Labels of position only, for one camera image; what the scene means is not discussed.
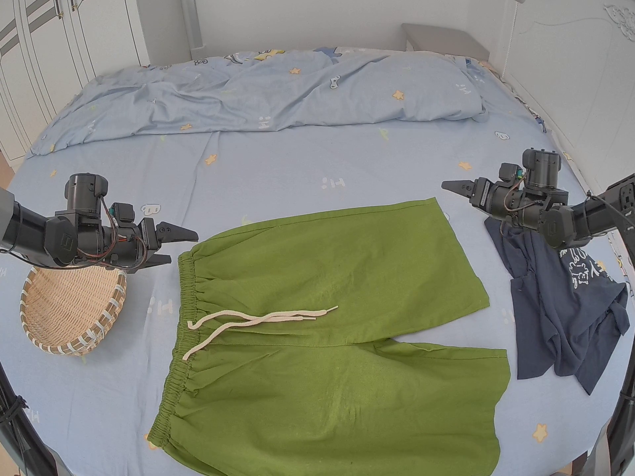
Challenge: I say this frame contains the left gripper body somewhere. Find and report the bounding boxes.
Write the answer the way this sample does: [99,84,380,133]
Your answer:
[99,216,160,272]

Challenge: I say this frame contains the round woven basket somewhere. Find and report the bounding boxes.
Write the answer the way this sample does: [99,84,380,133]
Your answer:
[20,263,129,357]

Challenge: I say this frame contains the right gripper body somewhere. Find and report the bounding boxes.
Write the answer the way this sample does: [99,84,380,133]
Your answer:
[473,177,541,227]

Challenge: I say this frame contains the bed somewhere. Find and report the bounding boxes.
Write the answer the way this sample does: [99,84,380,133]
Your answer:
[0,0,635,476]

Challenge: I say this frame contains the grey bedside table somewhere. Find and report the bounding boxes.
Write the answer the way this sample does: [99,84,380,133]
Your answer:
[401,24,491,63]

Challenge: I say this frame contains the dark blue printed T-shirt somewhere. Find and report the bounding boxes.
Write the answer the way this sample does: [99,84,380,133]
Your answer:
[484,216,631,395]

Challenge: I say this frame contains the white wardrobe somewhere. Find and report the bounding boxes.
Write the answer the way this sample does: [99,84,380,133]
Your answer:
[0,0,152,165]

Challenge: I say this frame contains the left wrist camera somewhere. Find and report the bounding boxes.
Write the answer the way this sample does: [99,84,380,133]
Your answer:
[110,203,138,228]

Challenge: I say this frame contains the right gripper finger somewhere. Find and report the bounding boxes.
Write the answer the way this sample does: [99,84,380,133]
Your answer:
[441,179,477,199]

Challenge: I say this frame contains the pale blue quilt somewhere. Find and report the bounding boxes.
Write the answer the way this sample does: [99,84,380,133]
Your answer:
[26,48,489,160]

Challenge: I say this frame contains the green shorts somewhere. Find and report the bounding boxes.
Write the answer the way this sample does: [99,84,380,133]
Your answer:
[147,197,512,476]

